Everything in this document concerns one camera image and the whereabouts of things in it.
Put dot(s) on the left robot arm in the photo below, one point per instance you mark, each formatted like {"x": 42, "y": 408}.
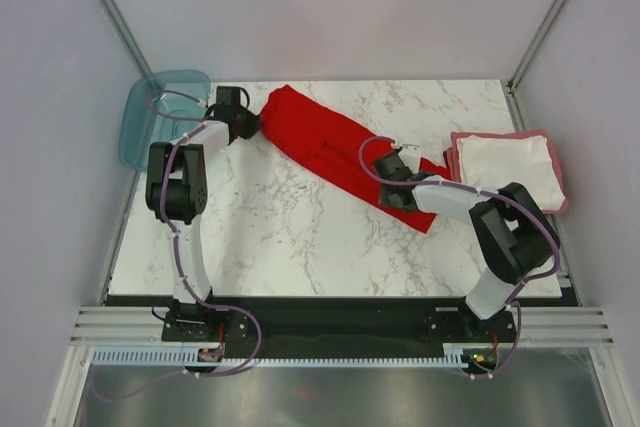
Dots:
{"x": 176, "y": 180}

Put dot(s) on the right aluminium corner post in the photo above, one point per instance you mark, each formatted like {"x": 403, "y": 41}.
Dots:
{"x": 543, "y": 30}

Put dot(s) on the left aluminium corner post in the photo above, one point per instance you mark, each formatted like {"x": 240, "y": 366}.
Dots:
{"x": 126, "y": 36}

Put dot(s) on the red t shirt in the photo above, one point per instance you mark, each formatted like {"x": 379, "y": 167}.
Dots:
{"x": 327, "y": 143}

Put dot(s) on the teal transparent plastic bin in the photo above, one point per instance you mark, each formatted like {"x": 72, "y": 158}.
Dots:
{"x": 161, "y": 107}

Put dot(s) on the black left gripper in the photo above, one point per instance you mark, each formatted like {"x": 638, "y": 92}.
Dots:
{"x": 254, "y": 124}

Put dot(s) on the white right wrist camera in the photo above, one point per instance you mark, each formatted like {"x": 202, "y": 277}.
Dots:
{"x": 409, "y": 154}

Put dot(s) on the white folded t shirt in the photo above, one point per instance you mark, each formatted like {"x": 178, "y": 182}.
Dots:
{"x": 510, "y": 172}

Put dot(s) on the white slotted cable duct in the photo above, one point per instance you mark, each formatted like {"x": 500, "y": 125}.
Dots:
{"x": 194, "y": 357}

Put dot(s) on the pink folded t shirt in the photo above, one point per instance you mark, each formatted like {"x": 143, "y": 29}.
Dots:
{"x": 557, "y": 162}

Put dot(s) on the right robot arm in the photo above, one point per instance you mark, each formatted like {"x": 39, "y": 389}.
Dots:
{"x": 514, "y": 235}

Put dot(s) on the aluminium frame rail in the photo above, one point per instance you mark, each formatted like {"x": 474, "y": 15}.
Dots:
{"x": 542, "y": 327}

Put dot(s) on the aluminium corner post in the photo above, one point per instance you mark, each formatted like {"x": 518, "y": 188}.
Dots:
{"x": 543, "y": 30}
{"x": 126, "y": 36}

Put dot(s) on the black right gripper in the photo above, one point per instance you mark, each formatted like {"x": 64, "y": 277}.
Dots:
{"x": 383, "y": 197}

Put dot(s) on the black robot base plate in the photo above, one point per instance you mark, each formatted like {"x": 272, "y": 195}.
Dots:
{"x": 317, "y": 325}

